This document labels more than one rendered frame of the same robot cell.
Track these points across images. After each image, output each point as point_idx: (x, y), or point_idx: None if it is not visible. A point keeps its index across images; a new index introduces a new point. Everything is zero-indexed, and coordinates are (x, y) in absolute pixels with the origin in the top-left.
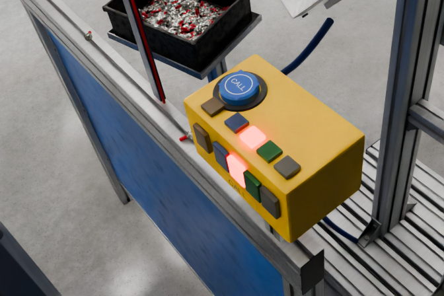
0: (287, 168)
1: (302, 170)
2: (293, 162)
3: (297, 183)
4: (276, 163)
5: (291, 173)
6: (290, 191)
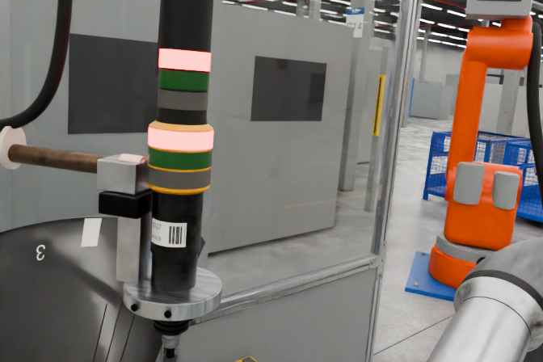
0: (248, 358)
1: (241, 361)
2: (246, 360)
3: (244, 358)
4: (253, 360)
5: (246, 357)
6: (247, 356)
